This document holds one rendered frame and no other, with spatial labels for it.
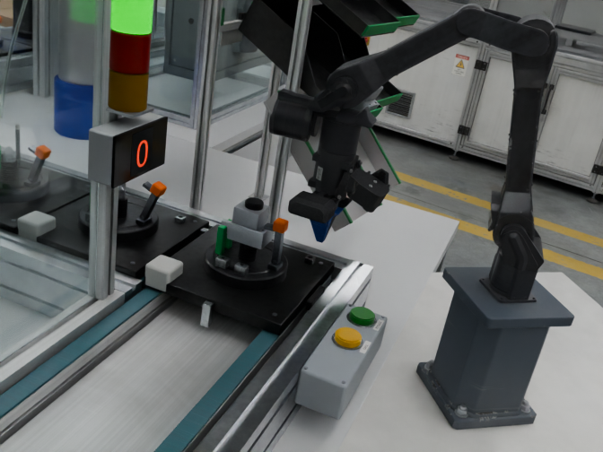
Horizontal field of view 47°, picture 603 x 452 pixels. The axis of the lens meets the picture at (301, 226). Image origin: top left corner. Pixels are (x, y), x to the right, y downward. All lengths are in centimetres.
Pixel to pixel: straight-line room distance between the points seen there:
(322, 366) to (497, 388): 28
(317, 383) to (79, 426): 31
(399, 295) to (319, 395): 47
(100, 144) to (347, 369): 45
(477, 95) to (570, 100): 61
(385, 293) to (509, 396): 38
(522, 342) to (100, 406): 60
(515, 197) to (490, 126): 411
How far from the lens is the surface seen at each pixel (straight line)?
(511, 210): 101
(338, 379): 97
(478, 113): 511
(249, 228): 111
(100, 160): 92
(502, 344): 106
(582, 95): 496
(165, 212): 134
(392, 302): 138
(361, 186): 101
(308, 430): 104
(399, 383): 117
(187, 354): 105
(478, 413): 113
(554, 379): 131
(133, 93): 92
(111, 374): 101
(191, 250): 121
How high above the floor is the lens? 154
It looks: 25 degrees down
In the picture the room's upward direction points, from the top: 10 degrees clockwise
